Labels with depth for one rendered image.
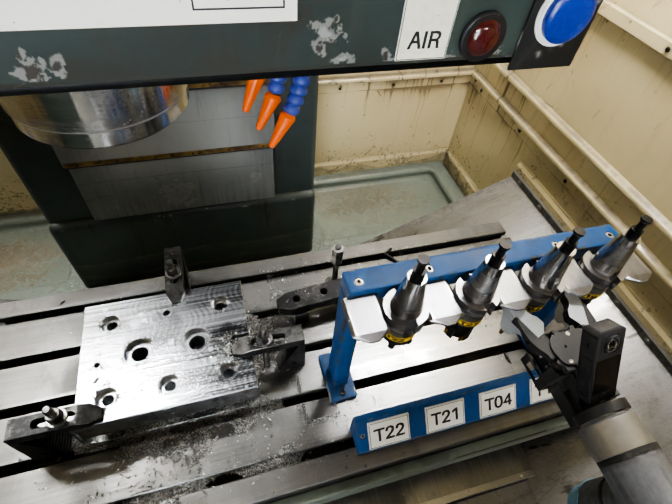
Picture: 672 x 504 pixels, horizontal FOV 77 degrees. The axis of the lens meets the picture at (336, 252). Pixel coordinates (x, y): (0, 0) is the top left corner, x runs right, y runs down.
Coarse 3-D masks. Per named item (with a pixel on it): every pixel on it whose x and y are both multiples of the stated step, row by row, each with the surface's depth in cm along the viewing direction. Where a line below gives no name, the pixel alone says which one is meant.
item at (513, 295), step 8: (504, 272) 63; (512, 272) 64; (504, 280) 62; (512, 280) 63; (504, 288) 61; (512, 288) 62; (520, 288) 62; (504, 296) 61; (512, 296) 61; (520, 296) 61; (528, 296) 61; (504, 304) 60; (512, 304) 60; (520, 304) 60
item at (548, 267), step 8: (552, 248) 58; (560, 248) 57; (544, 256) 60; (552, 256) 58; (560, 256) 57; (568, 256) 56; (536, 264) 61; (544, 264) 59; (552, 264) 58; (560, 264) 57; (568, 264) 58; (528, 272) 63; (536, 272) 61; (544, 272) 59; (552, 272) 59; (560, 272) 58; (536, 280) 61; (544, 280) 60; (552, 280) 59; (560, 280) 60; (544, 288) 61; (552, 288) 61
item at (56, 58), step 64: (320, 0) 20; (384, 0) 21; (512, 0) 22; (0, 64) 18; (64, 64) 19; (128, 64) 20; (192, 64) 20; (256, 64) 21; (320, 64) 22; (384, 64) 23; (448, 64) 25
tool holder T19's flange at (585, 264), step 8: (584, 256) 66; (584, 264) 65; (584, 272) 65; (592, 272) 64; (624, 272) 64; (592, 280) 65; (600, 280) 63; (608, 280) 63; (616, 280) 64; (600, 288) 64
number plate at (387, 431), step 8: (392, 416) 74; (400, 416) 74; (408, 416) 75; (368, 424) 73; (376, 424) 73; (384, 424) 74; (392, 424) 74; (400, 424) 75; (408, 424) 75; (368, 432) 73; (376, 432) 74; (384, 432) 74; (392, 432) 75; (400, 432) 75; (408, 432) 75; (376, 440) 74; (384, 440) 74; (392, 440) 75; (400, 440) 75; (376, 448) 74
